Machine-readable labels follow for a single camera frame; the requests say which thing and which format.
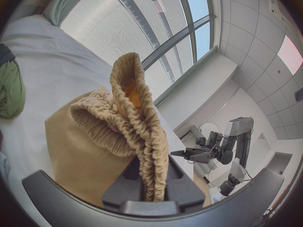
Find white ceiling air vent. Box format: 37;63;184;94
265;0;290;25

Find ceiling light panel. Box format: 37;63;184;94
277;35;303;76

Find black garment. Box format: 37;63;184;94
0;44;16;67

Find blue-green curtain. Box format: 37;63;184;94
44;0;104;26

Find green garment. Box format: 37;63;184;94
0;60;26;119

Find window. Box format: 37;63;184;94
59;0;218;106

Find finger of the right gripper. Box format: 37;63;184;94
170;150;190;157
190;154;209;163

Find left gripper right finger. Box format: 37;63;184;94
164;154;205;207

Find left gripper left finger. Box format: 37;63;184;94
102;155;145;209

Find bed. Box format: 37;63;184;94
0;14;185;207

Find tan shorts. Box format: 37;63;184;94
45;52;180;209

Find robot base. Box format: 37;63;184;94
193;161;228;204

